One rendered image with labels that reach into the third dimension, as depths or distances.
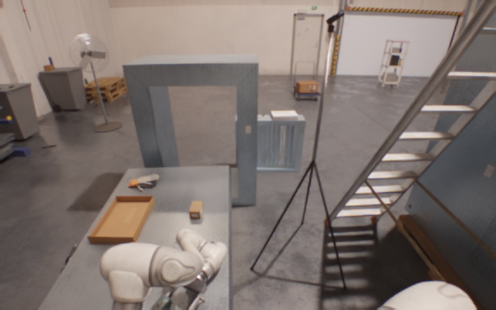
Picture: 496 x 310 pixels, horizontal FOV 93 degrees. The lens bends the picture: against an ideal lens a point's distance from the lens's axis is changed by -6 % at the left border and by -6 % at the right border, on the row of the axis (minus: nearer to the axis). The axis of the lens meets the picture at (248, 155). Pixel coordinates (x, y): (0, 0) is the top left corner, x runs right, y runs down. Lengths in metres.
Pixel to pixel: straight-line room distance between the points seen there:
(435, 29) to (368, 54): 2.68
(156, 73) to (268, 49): 7.98
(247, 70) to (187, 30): 8.08
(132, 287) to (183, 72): 1.82
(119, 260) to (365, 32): 10.85
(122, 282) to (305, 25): 9.91
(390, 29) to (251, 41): 5.28
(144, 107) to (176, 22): 7.98
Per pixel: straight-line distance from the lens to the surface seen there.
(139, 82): 2.49
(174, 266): 0.84
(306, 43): 10.31
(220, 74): 2.30
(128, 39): 10.97
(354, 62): 11.13
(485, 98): 1.87
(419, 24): 12.11
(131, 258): 0.92
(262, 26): 10.06
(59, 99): 7.46
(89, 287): 1.70
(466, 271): 2.59
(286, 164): 3.60
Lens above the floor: 1.89
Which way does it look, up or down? 28 degrees down
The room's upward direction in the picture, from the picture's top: straight up
